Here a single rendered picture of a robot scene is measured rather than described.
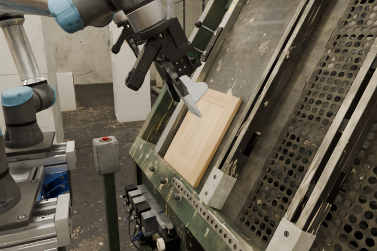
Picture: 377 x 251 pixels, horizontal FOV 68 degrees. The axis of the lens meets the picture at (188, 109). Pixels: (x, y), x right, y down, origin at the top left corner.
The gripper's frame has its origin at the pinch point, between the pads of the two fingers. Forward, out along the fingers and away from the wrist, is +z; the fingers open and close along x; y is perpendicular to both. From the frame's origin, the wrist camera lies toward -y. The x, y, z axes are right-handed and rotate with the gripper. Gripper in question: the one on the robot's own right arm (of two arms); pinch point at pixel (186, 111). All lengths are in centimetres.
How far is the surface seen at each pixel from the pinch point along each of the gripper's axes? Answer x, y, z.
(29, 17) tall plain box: 275, -49, -63
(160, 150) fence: 71, -9, 40
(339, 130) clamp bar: -8.1, 31.1, 23.7
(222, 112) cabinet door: 44, 21, 28
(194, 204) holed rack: 25, -9, 44
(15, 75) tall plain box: 274, -94, -22
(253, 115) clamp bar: 20.8, 23.6, 23.5
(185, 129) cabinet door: 62, 6, 34
